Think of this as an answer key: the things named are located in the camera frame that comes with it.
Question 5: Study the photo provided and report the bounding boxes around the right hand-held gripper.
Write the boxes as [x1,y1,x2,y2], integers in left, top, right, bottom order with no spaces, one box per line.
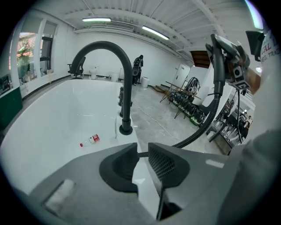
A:
[205,35,251,90]

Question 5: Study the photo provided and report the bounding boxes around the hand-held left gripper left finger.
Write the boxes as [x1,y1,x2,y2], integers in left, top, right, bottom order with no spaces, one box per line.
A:
[99,142,139,194]

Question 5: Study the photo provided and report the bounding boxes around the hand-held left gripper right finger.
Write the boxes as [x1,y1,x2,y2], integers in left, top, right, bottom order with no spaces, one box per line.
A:
[148,142,191,189]

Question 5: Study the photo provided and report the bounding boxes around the black shower hose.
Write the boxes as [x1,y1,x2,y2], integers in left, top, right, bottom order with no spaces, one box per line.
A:
[137,93,221,159]

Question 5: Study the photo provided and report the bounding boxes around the person's right forearm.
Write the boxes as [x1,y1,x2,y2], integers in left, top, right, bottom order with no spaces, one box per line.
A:
[242,62,262,95]

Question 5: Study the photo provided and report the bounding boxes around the white bathtub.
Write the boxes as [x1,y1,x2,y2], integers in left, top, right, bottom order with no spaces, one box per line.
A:
[0,79,159,196]

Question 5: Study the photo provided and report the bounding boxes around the brown stair underside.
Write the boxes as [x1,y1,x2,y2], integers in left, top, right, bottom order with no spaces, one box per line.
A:
[190,51,211,69]

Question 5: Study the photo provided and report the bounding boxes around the clear bottle red label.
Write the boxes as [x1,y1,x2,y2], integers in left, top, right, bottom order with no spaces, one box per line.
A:
[79,134,101,148]

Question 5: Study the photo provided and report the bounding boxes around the black mounted screen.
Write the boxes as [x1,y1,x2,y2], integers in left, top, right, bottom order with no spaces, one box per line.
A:
[245,30,264,62]

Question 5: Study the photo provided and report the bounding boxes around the black white backpack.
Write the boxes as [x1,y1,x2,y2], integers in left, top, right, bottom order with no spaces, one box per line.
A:
[186,76,201,94]

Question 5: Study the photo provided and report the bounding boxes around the white door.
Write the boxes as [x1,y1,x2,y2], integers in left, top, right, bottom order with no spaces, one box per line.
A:
[175,63,187,86]

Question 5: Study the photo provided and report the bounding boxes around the wooden table hairpin legs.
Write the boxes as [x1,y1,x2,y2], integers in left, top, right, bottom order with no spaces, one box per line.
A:
[160,80,202,119]

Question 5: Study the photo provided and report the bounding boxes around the ceiling tube light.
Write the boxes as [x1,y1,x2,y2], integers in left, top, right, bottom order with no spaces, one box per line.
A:
[142,25,170,40]
[82,17,112,22]
[245,0,264,30]

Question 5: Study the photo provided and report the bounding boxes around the black light stand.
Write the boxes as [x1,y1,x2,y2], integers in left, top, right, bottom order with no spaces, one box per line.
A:
[236,89,245,143]

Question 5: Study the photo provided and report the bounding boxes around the row of black green bags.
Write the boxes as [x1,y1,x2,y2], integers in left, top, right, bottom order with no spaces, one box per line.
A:
[168,92,206,126]

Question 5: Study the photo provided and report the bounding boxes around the black metal table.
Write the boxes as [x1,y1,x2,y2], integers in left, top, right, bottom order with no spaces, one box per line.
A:
[210,114,249,154]

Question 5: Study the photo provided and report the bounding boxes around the wooden steps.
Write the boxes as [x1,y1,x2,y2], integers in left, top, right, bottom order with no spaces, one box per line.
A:
[151,84,167,93]

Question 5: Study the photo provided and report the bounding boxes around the white printed t-shirt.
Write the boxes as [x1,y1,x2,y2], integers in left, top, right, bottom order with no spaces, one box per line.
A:
[250,28,281,154]

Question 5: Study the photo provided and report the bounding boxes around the black gooseneck faucet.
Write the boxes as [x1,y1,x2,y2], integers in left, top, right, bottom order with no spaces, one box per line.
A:
[71,41,133,135]

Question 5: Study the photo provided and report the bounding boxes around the white ceiling air vent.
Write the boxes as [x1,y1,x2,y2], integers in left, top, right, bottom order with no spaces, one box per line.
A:
[111,22,134,30]

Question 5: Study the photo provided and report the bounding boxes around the white toilet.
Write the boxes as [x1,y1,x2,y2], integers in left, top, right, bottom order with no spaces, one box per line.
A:
[89,65,100,80]

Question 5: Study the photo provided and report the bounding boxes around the white window ledge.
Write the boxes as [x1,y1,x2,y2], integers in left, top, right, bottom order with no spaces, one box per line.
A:
[21,72,71,99]

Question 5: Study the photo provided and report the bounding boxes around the black office chair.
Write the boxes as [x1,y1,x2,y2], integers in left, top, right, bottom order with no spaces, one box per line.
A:
[67,56,86,80]

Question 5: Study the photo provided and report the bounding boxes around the green front counter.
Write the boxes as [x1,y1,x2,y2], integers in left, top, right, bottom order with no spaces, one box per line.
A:
[0,74,23,130]

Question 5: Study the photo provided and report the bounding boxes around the window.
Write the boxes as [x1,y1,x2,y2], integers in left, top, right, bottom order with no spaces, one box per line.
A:
[10,33,37,85]
[40,36,54,76]

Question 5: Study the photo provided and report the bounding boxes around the white power cable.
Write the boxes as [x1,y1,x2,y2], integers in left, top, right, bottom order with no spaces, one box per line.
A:
[131,103,183,141]

